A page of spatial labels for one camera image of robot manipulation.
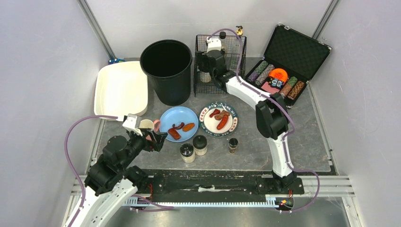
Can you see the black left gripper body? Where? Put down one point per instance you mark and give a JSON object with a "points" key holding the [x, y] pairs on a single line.
{"points": [[150, 140]]}

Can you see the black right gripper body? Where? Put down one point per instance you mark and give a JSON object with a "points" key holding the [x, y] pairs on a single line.
{"points": [[203, 62]]}

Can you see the spice jar black lid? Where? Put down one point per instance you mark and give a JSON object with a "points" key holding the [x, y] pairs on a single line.
{"points": [[200, 145], [187, 153], [204, 77]]}

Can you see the clear bottle gold pump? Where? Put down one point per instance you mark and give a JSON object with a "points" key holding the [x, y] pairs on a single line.
{"points": [[239, 31]]}

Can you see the sauce bottle red label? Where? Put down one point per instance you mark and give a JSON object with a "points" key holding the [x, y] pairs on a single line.
{"points": [[223, 36]]}

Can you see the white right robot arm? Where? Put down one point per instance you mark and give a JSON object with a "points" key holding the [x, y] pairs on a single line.
{"points": [[272, 118]]}

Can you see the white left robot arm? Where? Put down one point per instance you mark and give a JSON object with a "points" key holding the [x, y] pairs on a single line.
{"points": [[111, 180]]}

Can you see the red-brown meat roll toy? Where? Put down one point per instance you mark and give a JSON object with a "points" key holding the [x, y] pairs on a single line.
{"points": [[174, 133]]}

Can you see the brown octopus tentacle toy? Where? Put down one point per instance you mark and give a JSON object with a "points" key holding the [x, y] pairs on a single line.
{"points": [[178, 127]]}

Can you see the blue plate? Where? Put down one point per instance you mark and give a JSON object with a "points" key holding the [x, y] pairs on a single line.
{"points": [[176, 115]]}

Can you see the orange nugget toy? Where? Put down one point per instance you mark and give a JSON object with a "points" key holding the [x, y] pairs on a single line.
{"points": [[188, 127]]}

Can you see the black trash bin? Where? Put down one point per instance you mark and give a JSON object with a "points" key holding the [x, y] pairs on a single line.
{"points": [[167, 64]]}

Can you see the red drumstick toy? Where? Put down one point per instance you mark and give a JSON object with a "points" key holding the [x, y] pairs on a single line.
{"points": [[215, 112]]}

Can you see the brown steak piece toy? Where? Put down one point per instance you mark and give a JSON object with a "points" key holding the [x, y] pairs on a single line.
{"points": [[221, 115]]}

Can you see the white patterned rim plate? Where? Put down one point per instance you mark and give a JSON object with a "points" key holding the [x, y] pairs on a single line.
{"points": [[209, 125]]}

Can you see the green poker chip roll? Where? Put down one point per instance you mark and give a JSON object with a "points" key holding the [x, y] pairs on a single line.
{"points": [[258, 70]]}

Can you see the white rectangular basin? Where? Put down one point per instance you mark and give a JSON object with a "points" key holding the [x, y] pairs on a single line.
{"points": [[121, 89]]}

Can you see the red sausage toy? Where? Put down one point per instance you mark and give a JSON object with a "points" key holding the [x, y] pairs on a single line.
{"points": [[223, 122]]}

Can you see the pink poker chip roll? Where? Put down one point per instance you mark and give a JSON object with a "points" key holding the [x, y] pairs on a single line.
{"points": [[262, 77]]}

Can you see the pink card deck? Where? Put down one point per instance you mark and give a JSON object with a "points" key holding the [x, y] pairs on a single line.
{"points": [[268, 88]]}

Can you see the blue dice box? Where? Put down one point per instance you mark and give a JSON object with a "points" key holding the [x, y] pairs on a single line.
{"points": [[277, 83]]}

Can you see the small dark spice jar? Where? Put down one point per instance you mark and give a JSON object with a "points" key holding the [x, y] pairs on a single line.
{"points": [[232, 144]]}

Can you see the orange round toy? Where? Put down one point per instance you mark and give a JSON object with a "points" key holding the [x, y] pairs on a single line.
{"points": [[279, 74]]}

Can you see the green brown chip roll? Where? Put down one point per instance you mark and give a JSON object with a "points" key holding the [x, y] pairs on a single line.
{"points": [[288, 86]]}

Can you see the black poker chip case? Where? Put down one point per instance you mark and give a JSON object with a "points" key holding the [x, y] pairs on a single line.
{"points": [[298, 54]]}

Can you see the blue toy car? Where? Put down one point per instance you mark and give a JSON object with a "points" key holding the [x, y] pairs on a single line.
{"points": [[115, 60]]}

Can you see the brown poker chip roll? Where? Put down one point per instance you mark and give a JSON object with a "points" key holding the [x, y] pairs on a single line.
{"points": [[296, 89]]}

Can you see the pink handled cream mug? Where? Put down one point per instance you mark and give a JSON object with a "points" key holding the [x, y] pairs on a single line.
{"points": [[149, 124]]}

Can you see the black wire basket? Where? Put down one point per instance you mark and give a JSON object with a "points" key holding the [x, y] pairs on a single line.
{"points": [[201, 46]]}

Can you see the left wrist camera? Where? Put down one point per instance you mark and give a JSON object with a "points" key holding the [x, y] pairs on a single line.
{"points": [[131, 124]]}

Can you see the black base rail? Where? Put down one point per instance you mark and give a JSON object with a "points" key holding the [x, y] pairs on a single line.
{"points": [[215, 186]]}

